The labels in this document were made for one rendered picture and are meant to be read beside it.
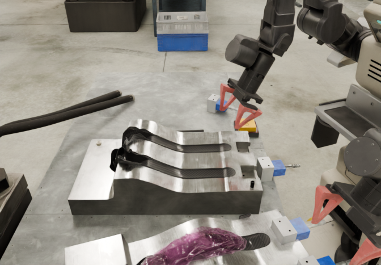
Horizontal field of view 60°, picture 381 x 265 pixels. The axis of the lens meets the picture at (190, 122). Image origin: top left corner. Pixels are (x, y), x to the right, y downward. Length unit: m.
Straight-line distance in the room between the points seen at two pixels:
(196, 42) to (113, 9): 1.30
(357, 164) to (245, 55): 0.41
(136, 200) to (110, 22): 4.01
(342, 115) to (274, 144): 1.62
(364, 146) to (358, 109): 0.43
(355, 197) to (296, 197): 1.55
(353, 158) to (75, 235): 0.67
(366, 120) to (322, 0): 0.31
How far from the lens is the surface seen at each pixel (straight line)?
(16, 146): 2.75
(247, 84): 0.88
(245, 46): 0.83
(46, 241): 0.94
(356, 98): 0.96
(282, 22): 0.85
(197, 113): 1.30
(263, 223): 0.85
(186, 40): 3.99
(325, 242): 1.62
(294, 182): 2.25
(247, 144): 1.03
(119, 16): 4.71
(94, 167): 1.00
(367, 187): 0.61
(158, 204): 0.89
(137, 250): 0.77
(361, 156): 0.54
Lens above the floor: 1.50
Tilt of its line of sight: 34 degrees down
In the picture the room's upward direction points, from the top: straight up
